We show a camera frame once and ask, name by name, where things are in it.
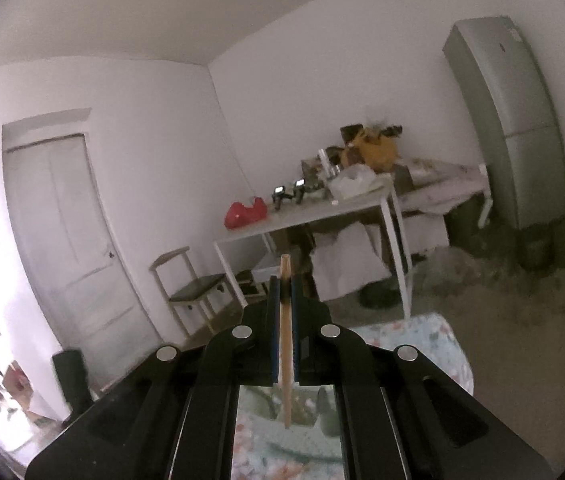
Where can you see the red plastic bag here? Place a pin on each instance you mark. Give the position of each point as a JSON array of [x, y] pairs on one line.
[[239, 215]]

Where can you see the white sack under table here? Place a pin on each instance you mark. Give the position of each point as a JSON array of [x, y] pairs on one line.
[[345, 261]]

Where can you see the silver refrigerator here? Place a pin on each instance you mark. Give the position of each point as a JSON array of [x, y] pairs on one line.
[[514, 119]]

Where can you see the white plastic bag on table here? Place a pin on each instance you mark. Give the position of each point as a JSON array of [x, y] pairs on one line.
[[353, 181]]

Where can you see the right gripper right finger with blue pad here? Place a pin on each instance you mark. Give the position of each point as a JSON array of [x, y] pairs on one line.
[[325, 353]]

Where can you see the black device right on table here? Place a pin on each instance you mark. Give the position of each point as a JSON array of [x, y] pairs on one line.
[[301, 187]]

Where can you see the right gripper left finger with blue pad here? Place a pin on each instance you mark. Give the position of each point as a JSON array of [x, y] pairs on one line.
[[248, 353]]

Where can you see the black device on table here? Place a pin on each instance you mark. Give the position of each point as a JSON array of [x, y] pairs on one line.
[[301, 187], [279, 195]]

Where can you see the pink covered low bench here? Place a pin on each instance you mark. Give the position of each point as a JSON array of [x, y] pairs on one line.
[[442, 203]]

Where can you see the dark round pot on floor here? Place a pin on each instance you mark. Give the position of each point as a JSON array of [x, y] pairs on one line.
[[536, 247]]

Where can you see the orange bag on table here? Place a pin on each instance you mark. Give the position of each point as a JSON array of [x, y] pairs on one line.
[[374, 147]]

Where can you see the black device left on table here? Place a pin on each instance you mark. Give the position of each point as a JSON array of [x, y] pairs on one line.
[[279, 195]]

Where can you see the white door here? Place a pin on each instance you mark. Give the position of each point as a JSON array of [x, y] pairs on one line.
[[65, 241]]

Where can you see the green plastic utensil holder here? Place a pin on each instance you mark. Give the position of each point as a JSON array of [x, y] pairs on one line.
[[312, 434]]

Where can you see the floral tablecloth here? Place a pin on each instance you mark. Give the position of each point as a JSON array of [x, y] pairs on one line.
[[428, 334]]

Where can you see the wooden chair dark seat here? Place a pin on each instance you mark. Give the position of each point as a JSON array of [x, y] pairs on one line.
[[195, 292]]

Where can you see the single wooden chopstick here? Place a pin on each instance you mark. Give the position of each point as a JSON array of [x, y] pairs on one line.
[[286, 346]]

